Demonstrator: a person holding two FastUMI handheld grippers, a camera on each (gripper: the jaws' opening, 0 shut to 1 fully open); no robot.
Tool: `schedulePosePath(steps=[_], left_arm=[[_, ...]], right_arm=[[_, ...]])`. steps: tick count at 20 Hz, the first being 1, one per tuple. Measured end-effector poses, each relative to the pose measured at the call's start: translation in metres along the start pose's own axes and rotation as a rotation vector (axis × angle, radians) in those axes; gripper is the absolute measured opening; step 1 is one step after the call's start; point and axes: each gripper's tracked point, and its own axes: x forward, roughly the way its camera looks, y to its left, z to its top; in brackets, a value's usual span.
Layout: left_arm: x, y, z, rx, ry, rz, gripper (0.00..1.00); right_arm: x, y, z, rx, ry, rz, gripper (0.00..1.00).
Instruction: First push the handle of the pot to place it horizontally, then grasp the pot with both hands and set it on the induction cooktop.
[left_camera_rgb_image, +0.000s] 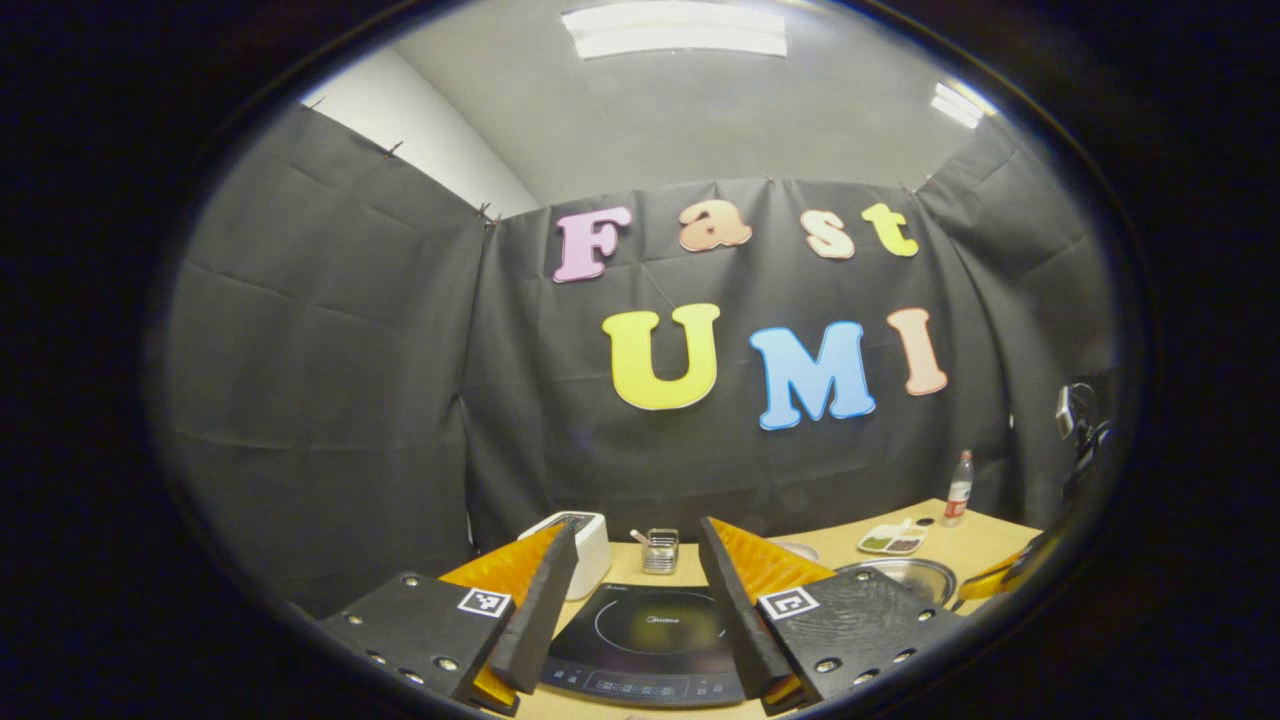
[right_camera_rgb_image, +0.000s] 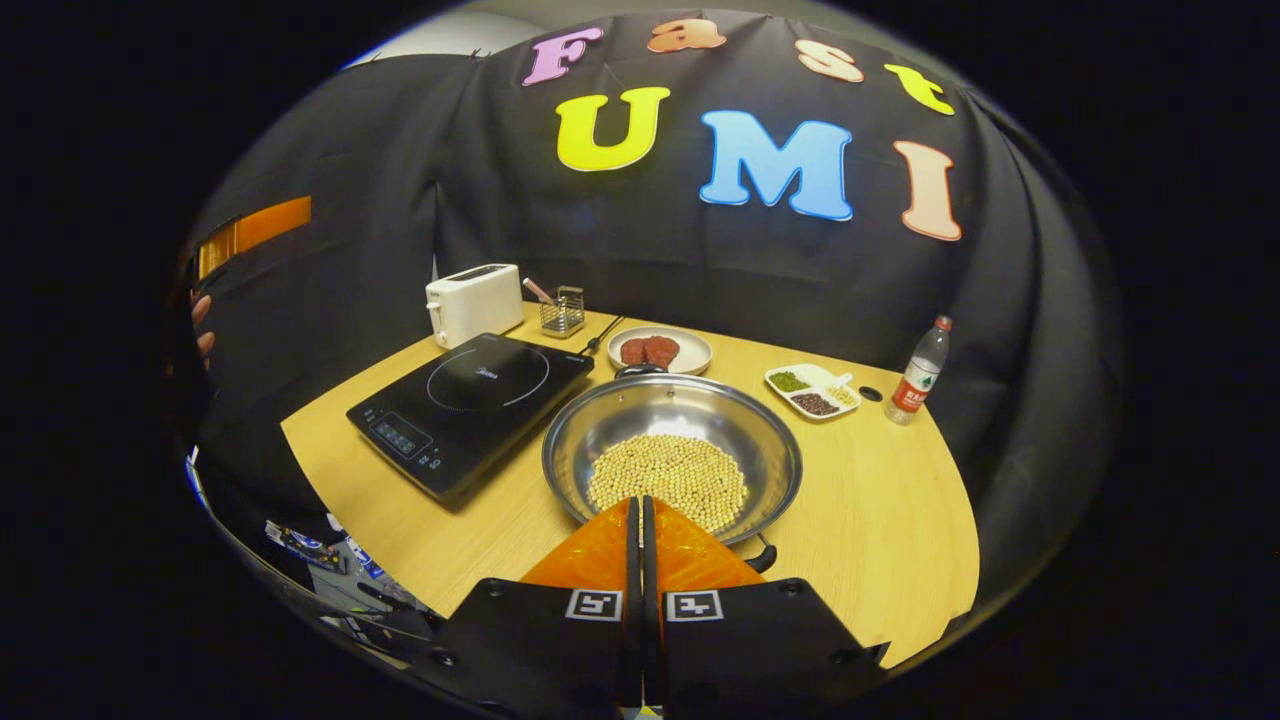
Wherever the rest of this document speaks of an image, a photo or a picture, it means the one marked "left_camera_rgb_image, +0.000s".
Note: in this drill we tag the white toaster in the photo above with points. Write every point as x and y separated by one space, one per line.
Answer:
595 550

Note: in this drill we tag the round white plate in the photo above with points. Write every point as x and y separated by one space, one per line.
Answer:
798 550

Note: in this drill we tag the plastic bottle with red label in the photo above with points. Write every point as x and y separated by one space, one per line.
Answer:
958 495

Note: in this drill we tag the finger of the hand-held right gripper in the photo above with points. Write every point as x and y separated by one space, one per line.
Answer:
1000 578

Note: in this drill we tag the white divided dish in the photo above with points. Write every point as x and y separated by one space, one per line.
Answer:
893 540

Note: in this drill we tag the black induction cooktop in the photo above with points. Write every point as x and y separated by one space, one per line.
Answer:
650 650

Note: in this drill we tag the black backdrop cloth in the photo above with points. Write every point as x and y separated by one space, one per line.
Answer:
330 350

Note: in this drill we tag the large ceiling light panel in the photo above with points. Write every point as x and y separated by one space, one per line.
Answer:
675 30

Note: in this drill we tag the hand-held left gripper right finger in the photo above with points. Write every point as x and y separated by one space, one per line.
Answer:
735 620

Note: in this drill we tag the small ceiling light panel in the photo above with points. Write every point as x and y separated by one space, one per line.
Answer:
962 103

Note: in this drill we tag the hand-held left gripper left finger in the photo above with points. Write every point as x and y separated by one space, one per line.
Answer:
548 620

